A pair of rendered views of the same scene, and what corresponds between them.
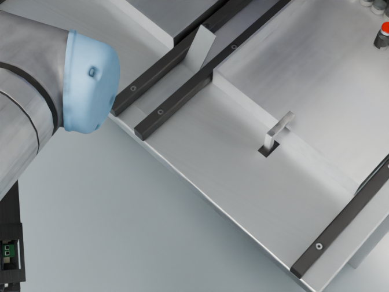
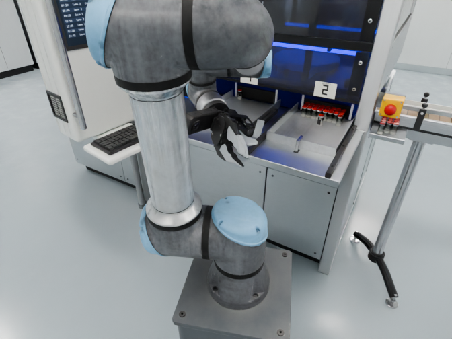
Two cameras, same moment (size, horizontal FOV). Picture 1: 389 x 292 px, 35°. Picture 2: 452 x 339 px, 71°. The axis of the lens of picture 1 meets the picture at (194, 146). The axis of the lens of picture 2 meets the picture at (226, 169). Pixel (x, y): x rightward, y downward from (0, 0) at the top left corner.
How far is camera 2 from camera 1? 0.66 m
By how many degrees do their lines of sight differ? 31
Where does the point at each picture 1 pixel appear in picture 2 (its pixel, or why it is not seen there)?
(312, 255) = (331, 168)
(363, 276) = (333, 277)
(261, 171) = (297, 156)
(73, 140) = not seen: hidden behind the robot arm
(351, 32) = (307, 123)
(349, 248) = (342, 169)
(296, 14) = (286, 122)
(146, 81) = not seen: hidden behind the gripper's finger
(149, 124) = (250, 148)
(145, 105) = not seen: hidden behind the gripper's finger
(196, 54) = (257, 130)
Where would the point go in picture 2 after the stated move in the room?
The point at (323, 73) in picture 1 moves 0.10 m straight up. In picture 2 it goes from (304, 132) to (307, 109)
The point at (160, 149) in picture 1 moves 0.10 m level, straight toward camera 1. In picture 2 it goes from (256, 156) to (270, 171)
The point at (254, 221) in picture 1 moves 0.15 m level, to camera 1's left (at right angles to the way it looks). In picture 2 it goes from (303, 167) to (259, 173)
